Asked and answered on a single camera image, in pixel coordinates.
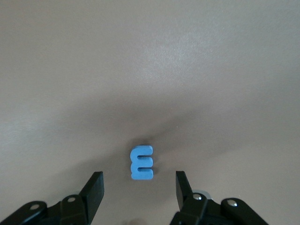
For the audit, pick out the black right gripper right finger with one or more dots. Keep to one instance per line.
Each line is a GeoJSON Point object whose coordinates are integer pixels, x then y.
{"type": "Point", "coordinates": [185, 199]}

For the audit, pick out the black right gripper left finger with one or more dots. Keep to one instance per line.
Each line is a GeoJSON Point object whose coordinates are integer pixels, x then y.
{"type": "Point", "coordinates": [92, 194]}

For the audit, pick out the blue foam letter m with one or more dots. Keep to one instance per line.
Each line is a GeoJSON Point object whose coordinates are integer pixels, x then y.
{"type": "Point", "coordinates": [134, 164]}

